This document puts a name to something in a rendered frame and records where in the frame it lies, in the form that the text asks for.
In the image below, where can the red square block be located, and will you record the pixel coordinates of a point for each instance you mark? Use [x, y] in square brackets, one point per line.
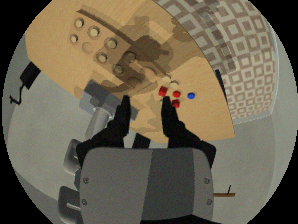
[175, 103]
[162, 91]

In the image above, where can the tan tray with round pockets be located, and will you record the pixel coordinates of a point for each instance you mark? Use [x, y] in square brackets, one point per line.
[137, 75]

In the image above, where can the blue disc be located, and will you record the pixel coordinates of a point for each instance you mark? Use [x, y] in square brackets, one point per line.
[191, 95]

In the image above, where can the red disc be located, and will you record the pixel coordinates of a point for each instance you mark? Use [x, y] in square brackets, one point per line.
[176, 94]

